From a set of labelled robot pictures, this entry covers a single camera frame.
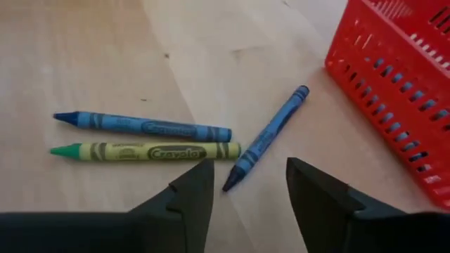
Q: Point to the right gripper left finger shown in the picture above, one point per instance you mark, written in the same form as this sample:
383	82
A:
198	211

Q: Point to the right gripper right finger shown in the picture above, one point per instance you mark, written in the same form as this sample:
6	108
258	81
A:
320	211

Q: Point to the green crayon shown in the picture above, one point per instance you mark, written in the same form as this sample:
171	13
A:
140	152

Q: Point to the blue crayon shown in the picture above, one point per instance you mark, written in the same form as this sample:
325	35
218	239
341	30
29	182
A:
270	133
140	126

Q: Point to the red plastic basket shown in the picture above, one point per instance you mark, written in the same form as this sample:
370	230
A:
383	92

